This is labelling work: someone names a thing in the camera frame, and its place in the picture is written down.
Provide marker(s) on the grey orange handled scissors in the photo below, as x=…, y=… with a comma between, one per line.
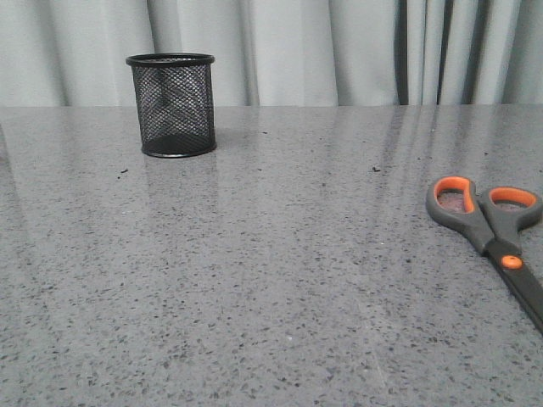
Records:
x=492, y=221

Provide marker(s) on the black mesh pen cup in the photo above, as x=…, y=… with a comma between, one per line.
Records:
x=175, y=106

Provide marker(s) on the grey pleated curtain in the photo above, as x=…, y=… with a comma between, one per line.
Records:
x=278, y=53

